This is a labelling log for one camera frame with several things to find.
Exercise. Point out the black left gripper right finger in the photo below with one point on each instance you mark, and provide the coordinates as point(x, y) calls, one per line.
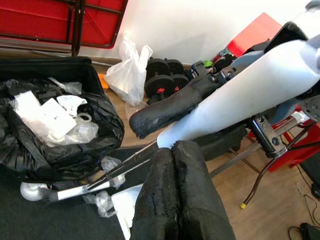
point(197, 195)

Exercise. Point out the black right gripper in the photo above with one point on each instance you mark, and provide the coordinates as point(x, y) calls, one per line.
point(205, 73)

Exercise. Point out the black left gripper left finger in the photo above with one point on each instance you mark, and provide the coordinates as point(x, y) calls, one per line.
point(157, 195)

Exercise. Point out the white plastic dustpan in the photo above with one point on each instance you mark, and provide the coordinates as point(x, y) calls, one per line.
point(250, 82)

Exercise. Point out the black floor mat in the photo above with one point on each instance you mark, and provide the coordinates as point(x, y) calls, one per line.
point(37, 222)

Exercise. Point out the white flat sheet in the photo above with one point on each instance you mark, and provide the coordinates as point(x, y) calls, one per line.
point(125, 205)

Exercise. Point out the black adjustable dumbbell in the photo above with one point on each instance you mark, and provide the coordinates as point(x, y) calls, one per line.
point(160, 82)
point(181, 80)

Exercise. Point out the clear plastic cup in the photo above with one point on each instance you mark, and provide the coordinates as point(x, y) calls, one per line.
point(135, 111)

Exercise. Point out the black trash bag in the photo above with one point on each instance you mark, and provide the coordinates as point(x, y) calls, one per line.
point(105, 130)

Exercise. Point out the white plastic shopping bag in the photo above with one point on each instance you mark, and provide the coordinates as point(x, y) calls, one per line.
point(127, 75)

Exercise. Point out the clear plastic wrap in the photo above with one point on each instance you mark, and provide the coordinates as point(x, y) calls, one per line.
point(80, 132)

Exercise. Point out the small orange box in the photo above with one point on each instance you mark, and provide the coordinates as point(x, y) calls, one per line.
point(103, 83)

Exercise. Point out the red metal folding stool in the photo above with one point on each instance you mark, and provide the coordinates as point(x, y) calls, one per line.
point(295, 157)

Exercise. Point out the clear tape roll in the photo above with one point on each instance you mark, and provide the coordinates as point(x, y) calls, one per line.
point(78, 118)

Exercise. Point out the red plastic box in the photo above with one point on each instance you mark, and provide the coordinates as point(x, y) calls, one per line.
point(255, 32)

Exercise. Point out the black power adapter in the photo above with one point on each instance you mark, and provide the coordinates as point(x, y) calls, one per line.
point(311, 232)

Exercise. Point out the torn white paper piece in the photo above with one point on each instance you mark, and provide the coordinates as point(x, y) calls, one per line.
point(71, 101)

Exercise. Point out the white round plastic object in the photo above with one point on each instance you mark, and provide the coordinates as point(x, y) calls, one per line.
point(32, 191)

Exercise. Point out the large white paper sheet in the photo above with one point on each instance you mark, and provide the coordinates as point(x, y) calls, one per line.
point(56, 117)

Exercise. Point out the black fabric trash bin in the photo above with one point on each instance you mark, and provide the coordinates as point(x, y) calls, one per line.
point(50, 67)

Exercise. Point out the small white paper sheet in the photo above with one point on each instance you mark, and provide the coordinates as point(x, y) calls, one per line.
point(26, 100)

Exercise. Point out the red folding table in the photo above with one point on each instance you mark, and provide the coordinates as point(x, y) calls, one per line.
point(37, 22)

